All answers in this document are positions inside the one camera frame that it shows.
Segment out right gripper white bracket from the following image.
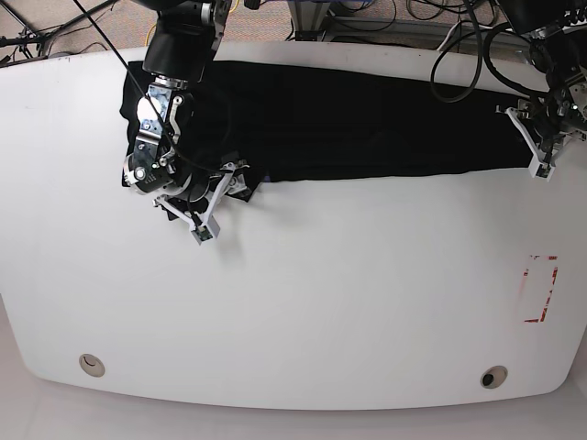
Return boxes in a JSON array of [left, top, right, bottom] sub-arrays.
[[153, 159, 250, 240]]

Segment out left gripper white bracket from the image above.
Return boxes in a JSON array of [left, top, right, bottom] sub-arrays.
[[495, 103, 586, 178]]

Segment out black printed T-shirt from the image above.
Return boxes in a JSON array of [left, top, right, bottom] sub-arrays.
[[118, 59, 537, 205]]

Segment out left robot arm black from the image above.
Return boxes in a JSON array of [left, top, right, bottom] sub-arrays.
[[483, 1, 586, 180]]

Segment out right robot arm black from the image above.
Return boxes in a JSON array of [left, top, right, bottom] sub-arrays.
[[122, 1, 251, 244]]

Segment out red tape rectangle marking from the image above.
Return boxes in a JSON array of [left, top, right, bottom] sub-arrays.
[[518, 255, 559, 324]]

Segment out black tripod legs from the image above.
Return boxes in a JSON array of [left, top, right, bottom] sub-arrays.
[[0, 0, 116, 65]]

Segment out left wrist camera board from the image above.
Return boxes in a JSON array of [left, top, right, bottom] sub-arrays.
[[535, 164, 554, 182]]

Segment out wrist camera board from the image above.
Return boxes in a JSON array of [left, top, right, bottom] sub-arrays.
[[191, 225, 214, 245], [535, 164, 554, 182]]

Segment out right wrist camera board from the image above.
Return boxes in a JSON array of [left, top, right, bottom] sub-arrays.
[[191, 225, 214, 245]]

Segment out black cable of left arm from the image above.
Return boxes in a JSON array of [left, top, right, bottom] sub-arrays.
[[429, 0, 551, 104]]

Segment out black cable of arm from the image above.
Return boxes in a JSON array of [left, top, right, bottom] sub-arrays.
[[72, 0, 235, 173], [429, 0, 551, 104]]

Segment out white cable on floor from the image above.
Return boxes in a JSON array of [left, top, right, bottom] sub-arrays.
[[437, 21, 460, 50]]

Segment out left table cable grommet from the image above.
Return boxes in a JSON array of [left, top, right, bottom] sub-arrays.
[[79, 354, 105, 378]]

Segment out table cable grommet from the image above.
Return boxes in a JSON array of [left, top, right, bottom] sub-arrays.
[[79, 354, 105, 378], [480, 366, 508, 390]]

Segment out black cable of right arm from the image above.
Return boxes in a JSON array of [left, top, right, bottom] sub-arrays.
[[72, 0, 235, 173]]

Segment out right table cable grommet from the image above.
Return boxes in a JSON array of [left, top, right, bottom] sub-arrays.
[[480, 366, 508, 390]]

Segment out aluminium frame post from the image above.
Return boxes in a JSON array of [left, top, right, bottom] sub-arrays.
[[287, 1, 331, 41]]

